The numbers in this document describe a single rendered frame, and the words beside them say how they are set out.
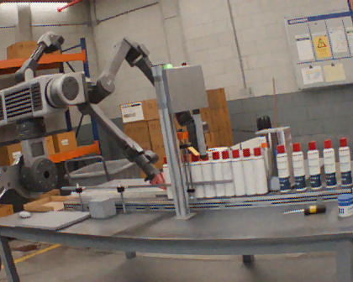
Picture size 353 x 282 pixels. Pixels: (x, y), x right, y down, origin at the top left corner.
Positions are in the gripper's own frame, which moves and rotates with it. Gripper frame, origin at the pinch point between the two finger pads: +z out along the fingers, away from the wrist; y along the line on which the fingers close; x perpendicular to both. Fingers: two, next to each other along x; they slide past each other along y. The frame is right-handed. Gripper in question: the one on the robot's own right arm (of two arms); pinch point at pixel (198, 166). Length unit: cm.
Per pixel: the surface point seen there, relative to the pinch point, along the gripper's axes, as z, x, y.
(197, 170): 0.5, 8.5, -4.2
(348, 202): 12, 33, -82
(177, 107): -28.9, 22.1, -7.8
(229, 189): 9.7, 8.4, -19.5
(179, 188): 5.1, 22.7, -2.9
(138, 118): -12, -283, 247
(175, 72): -43.8, 20.8, -8.4
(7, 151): -1, -158, 372
